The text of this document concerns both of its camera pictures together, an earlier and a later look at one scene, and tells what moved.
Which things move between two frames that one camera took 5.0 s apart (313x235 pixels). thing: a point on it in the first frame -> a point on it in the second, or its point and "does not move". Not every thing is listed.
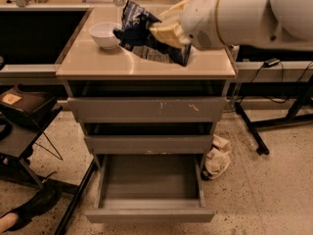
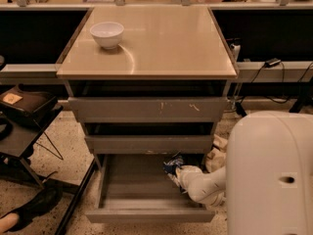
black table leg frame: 285,89 does not move
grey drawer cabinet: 150,120 does not move
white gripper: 200,19 -> 188,177
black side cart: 24,114 does not move
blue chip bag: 135,36 -> 172,164
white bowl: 103,34 does not move
